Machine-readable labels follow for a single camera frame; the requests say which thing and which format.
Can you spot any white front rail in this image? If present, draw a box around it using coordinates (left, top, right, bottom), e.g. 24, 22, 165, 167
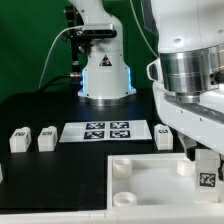
0, 204, 224, 224

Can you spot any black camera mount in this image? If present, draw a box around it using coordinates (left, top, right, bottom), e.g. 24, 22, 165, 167
63, 6, 93, 72

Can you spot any white square tabletop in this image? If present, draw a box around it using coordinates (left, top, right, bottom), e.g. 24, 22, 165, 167
107, 153, 224, 209

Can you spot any white marker sheet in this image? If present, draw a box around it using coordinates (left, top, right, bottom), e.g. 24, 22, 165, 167
60, 120, 152, 143

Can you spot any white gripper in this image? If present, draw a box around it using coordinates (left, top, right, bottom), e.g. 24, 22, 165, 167
146, 59, 224, 182

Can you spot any black cable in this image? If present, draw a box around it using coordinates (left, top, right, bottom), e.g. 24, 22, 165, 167
34, 73, 83, 94

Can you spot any white block left edge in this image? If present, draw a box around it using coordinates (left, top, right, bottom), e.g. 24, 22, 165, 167
0, 164, 3, 184

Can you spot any white cable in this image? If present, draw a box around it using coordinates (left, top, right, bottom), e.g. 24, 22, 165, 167
38, 25, 84, 89

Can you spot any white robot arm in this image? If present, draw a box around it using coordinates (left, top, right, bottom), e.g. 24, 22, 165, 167
68, 0, 224, 181

